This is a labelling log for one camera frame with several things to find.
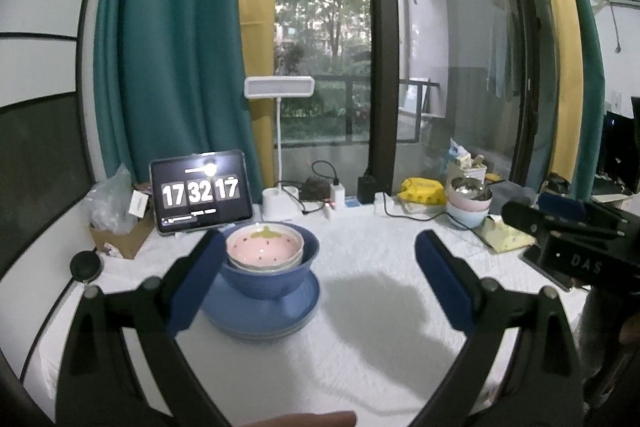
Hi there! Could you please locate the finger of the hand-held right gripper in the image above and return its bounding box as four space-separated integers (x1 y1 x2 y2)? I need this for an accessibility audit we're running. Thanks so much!
537 192 621 222
501 201 626 240

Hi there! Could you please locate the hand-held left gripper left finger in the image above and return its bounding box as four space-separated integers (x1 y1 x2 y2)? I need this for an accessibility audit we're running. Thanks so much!
55 229 228 427

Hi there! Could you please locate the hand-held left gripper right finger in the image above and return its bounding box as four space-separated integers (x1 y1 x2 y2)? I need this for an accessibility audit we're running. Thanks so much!
414 229 586 427

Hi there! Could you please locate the blue plate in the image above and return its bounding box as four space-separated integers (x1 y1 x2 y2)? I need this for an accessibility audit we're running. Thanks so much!
205 302 320 338
200 269 321 333

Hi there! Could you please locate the pink strawberry bowl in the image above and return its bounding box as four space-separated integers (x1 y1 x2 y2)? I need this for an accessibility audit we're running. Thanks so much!
226 224 304 269

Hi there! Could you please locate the large blue bowl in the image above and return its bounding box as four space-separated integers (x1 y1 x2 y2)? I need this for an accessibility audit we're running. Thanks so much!
220 222 321 300

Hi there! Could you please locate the cream bowl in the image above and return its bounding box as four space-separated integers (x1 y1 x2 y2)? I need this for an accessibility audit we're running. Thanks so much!
227 232 307 274

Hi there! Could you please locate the person's right hand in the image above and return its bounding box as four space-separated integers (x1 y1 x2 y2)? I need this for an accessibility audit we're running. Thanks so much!
617 314 640 350

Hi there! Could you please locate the person's left hand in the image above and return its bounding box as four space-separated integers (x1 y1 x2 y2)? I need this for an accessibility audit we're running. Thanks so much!
235 409 358 427

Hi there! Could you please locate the grey cloth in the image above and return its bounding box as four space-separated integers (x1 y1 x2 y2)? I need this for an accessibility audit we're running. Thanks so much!
490 181 537 218

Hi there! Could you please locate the pale pink bowl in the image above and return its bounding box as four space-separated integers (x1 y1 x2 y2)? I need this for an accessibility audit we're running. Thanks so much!
446 189 493 212

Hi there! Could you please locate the steel bowl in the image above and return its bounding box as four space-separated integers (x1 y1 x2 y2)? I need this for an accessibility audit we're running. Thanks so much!
450 177 493 200

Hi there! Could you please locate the white perforated basket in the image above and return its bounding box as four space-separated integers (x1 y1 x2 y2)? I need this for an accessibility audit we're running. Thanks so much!
446 159 488 182

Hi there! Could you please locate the cardboard box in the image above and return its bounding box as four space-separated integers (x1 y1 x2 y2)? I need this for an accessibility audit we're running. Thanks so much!
89 209 156 260

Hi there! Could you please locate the tablet with clock display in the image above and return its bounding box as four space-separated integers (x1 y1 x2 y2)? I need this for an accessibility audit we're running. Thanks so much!
149 150 253 237

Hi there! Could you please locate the dark monitor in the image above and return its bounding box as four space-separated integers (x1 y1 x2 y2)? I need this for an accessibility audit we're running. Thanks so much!
597 97 640 195

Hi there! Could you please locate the yellow wipes packet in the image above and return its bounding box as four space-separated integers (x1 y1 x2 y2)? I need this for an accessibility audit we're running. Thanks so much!
398 177 447 206

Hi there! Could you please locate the blue white packet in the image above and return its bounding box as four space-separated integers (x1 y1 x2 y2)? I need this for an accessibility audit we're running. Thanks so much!
447 138 473 168

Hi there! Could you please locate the small white box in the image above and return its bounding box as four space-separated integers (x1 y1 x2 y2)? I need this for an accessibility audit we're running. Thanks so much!
129 189 151 218

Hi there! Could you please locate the white quilted table cover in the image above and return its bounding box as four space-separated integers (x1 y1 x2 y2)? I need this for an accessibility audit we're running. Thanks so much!
22 202 591 427

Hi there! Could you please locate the black round device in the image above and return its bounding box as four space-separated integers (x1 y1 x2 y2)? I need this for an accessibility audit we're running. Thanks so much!
70 251 102 283

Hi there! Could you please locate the clear plastic bag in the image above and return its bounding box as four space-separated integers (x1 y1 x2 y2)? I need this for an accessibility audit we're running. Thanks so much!
84 163 138 235

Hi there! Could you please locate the black power adapter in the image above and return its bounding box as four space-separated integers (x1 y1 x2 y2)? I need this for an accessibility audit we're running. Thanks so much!
357 176 378 204

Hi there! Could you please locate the white power strip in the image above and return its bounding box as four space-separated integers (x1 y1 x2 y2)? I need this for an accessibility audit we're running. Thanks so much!
327 194 396 210

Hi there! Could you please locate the teal curtain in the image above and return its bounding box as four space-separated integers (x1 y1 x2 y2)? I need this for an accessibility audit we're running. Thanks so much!
547 0 608 195
94 0 266 202

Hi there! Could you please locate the balcony railing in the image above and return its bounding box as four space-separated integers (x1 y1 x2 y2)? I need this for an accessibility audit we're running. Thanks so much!
277 76 431 142

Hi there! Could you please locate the long black cable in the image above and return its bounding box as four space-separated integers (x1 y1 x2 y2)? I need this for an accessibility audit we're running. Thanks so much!
382 194 483 233

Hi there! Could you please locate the black charger cable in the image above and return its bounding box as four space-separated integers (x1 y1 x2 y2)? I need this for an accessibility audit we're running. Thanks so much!
285 159 343 215

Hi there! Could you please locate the black window frame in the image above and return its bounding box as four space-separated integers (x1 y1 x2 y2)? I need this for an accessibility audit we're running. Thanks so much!
362 0 401 200

